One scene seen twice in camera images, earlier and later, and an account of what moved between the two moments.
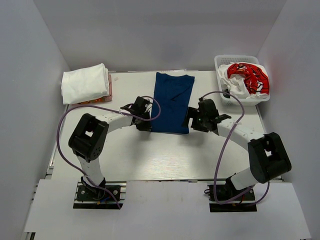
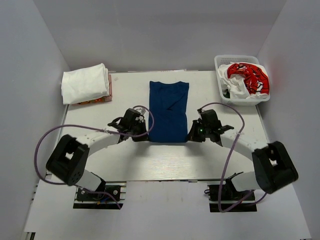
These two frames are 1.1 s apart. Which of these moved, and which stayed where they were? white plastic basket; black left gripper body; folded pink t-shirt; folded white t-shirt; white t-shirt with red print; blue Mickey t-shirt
Moved: blue Mickey t-shirt; black left gripper body
Stayed: folded white t-shirt; folded pink t-shirt; white plastic basket; white t-shirt with red print
